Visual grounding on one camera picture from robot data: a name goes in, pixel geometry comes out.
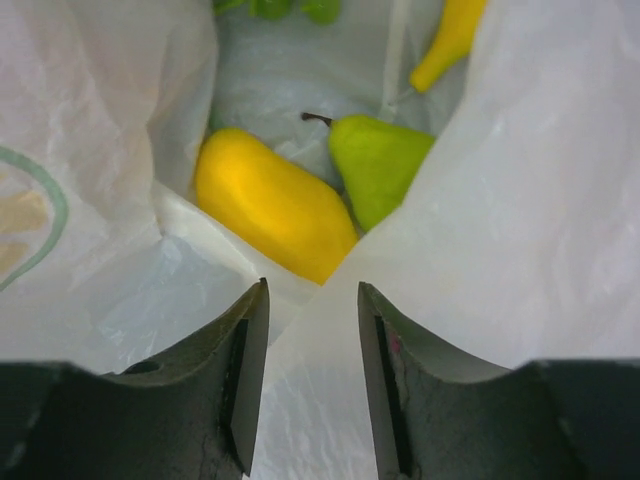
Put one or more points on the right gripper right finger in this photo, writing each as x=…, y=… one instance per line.
x=438, y=412

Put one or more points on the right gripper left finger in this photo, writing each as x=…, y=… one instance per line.
x=187, y=412

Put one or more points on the white plastic bag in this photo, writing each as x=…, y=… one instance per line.
x=517, y=241

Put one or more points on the yellow fake mango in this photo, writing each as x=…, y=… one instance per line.
x=281, y=210

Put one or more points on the green fake pear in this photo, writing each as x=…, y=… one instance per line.
x=377, y=161

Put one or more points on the yellow fake banana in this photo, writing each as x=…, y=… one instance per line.
x=452, y=42

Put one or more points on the green fake grapes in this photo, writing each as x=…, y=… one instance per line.
x=321, y=12

